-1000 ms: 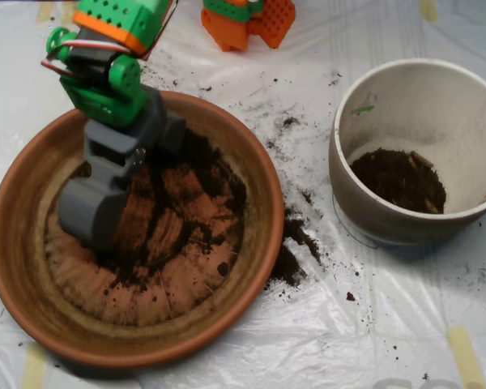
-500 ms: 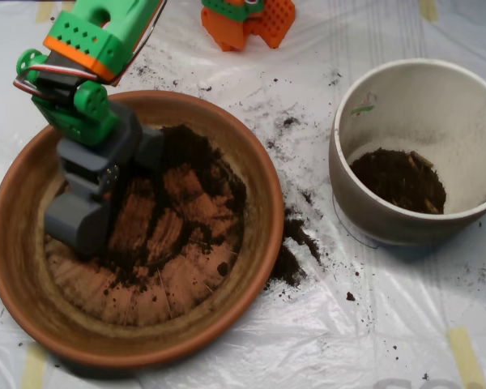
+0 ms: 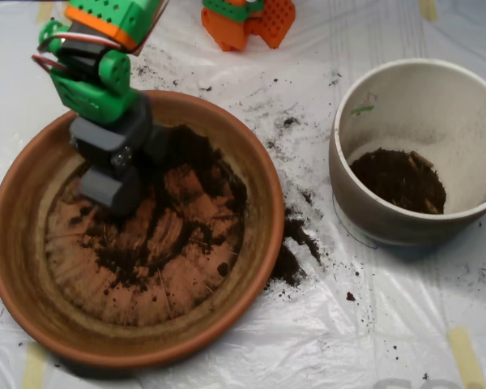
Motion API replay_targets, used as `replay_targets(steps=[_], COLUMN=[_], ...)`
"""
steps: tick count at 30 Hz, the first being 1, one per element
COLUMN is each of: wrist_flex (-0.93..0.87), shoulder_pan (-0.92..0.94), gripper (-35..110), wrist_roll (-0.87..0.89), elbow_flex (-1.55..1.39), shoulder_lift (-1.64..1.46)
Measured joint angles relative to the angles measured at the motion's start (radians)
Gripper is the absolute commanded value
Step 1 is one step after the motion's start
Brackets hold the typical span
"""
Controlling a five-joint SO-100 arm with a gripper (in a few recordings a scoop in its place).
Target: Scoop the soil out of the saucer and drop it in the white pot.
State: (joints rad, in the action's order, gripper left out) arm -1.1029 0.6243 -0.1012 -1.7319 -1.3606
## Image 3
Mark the dark soil pile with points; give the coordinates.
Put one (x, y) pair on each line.
(194, 162)

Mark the spilled dark soil heap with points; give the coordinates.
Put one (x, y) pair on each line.
(289, 259)

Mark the white plastic cover sheet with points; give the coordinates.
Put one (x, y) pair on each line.
(348, 344)

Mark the beige masking tape strip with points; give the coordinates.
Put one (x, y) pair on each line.
(34, 368)
(465, 356)
(428, 10)
(44, 12)

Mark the white ceramic pot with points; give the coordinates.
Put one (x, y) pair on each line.
(389, 231)

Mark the terracotta clay saucer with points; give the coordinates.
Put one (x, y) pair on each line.
(24, 243)

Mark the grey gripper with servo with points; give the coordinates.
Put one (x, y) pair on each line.
(112, 143)

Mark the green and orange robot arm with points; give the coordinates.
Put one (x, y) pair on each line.
(89, 93)

